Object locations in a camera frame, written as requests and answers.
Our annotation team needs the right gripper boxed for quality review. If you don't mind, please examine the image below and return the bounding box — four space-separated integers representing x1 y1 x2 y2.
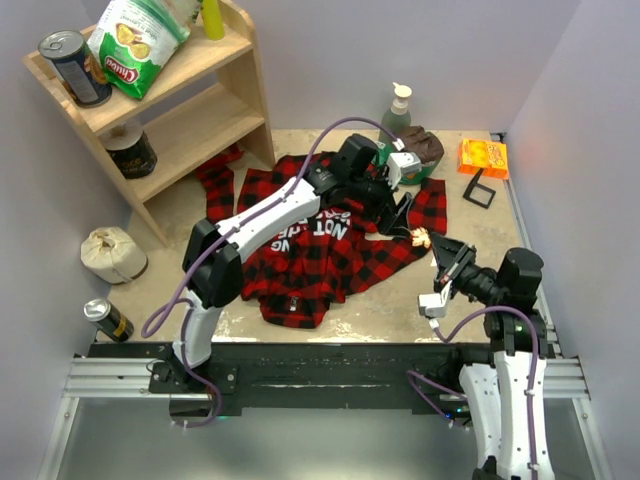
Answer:
430 231 506 304

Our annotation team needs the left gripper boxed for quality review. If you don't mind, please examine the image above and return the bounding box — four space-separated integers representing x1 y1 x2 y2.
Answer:
347 162 412 237

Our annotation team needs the orange leaf brooch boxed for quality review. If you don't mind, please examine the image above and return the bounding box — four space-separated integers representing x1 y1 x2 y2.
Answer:
410 227 431 249

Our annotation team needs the red black plaid shirt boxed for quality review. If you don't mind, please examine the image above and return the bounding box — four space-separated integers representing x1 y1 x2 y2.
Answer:
196 147 428 329

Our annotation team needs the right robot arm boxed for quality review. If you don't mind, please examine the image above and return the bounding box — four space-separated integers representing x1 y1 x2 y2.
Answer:
419 233 555 479

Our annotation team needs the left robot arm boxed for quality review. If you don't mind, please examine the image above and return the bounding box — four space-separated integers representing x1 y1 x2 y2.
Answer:
169 134 421 392

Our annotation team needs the green pouch with brown top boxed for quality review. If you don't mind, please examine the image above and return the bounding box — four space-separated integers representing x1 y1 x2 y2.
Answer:
373 125 444 185

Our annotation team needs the green soap dispenser bottle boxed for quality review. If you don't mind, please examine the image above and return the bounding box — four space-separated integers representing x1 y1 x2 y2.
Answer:
378 82 412 143

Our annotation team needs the orange snack box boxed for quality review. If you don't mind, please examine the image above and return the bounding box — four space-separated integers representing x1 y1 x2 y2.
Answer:
457 138 510 180

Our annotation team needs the wooden shelf unit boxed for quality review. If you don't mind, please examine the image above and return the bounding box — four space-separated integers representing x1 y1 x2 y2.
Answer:
23 1 276 245

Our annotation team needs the yellow bottle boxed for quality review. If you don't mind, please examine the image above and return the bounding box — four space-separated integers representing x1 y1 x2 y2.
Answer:
201 0 225 40

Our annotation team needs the black paper-topped jar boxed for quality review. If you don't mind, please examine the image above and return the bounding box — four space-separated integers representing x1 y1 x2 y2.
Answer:
100 119 157 179

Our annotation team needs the white cloth sack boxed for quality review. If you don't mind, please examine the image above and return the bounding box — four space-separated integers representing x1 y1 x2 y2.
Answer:
80 227 148 285

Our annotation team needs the black gold drink can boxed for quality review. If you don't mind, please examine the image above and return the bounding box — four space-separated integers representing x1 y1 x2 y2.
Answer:
83 298 134 343

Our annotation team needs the green chips bag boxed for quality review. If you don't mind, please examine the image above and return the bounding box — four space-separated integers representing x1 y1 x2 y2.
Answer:
88 0 201 100

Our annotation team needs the blue tin can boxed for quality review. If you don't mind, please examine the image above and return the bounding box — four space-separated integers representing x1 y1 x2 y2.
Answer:
38 30 112 108

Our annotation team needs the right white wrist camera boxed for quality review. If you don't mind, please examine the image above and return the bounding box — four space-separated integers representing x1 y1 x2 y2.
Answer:
417 281 452 330

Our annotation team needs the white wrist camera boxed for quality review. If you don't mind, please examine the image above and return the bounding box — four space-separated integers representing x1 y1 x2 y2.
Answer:
386 151 422 188
417 281 452 330

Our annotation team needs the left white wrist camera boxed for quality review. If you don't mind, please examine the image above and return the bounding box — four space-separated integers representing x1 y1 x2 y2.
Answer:
386 151 422 188

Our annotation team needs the black square frame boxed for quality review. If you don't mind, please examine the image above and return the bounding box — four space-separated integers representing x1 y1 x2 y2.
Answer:
462 168 496 210

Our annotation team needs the aluminium rail frame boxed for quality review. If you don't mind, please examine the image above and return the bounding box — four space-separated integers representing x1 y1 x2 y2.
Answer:
37 341 611 480

